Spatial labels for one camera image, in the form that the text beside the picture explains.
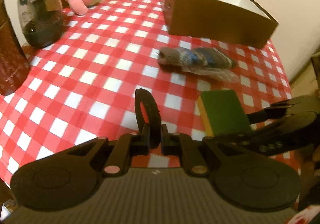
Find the red white checkered tablecloth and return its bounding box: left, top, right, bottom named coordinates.
left=1, top=0, right=291, bottom=182

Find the glass jar with dark contents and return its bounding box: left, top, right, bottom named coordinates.
left=17, top=0, right=65, bottom=48

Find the brown cardboard box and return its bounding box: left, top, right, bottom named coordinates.
left=161, top=0, right=278, bottom=48

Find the black hair band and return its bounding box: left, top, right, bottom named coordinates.
left=135, top=88, right=162, bottom=149

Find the brown wooden canister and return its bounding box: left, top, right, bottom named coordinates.
left=0, top=0, right=30, bottom=96

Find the green yellow sponge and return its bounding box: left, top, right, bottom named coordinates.
left=197, top=90, right=252, bottom=136

